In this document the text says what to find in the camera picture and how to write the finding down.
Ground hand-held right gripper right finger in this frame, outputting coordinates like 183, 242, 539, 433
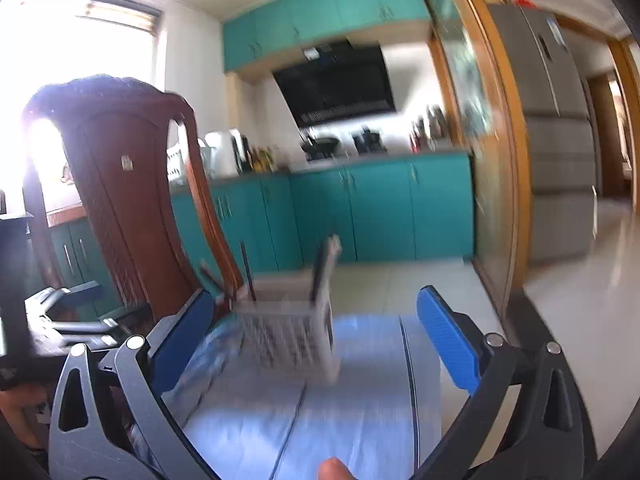
412, 285, 588, 480

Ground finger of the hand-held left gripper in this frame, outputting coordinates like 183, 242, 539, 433
47, 316, 133, 350
25, 282, 104, 322

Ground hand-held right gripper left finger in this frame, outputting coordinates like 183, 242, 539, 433
47, 287, 218, 480

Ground black chopstick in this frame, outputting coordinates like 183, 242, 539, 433
239, 241, 258, 302

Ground white plastic utensil basket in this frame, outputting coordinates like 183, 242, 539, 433
231, 234, 344, 387

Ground dark grey chopstick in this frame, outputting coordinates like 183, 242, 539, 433
310, 247, 333, 305

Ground person's left hand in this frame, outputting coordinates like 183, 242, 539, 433
6, 384, 52, 452

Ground person's right hand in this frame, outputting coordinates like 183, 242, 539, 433
318, 457, 357, 480

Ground light blue striped cloth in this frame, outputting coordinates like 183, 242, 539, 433
175, 312, 443, 480

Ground brown wooden leather chair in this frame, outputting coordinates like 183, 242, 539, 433
22, 75, 251, 322

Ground teal lower kitchen cabinets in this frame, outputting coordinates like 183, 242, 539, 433
50, 152, 476, 292

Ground teal kitchen cabinets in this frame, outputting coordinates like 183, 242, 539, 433
222, 0, 434, 74
50, 152, 476, 292

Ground white electric kettle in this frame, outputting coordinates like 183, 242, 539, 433
204, 130, 237, 179

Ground black countertop appliance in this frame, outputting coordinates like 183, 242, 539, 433
230, 130, 254, 174

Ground group of seasoning bottles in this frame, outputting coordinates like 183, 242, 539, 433
247, 144, 282, 172

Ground wooden framed glass door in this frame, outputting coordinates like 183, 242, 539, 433
417, 0, 532, 313

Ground black cooking pot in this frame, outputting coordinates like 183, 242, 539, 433
352, 129, 387, 155

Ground kitchen tool holder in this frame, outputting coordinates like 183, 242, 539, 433
409, 104, 447, 153

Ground black wok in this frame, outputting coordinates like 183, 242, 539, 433
300, 136, 341, 162

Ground grey refrigerator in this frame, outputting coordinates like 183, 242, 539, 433
486, 2, 602, 263

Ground kitchen window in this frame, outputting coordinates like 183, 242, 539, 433
19, 0, 165, 213

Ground black range hood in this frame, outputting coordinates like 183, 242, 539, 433
272, 42, 397, 129

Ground teal upper kitchen cabinets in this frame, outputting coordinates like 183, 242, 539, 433
222, 0, 434, 74

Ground wooden doorway frame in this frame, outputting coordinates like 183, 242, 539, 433
582, 35, 640, 202

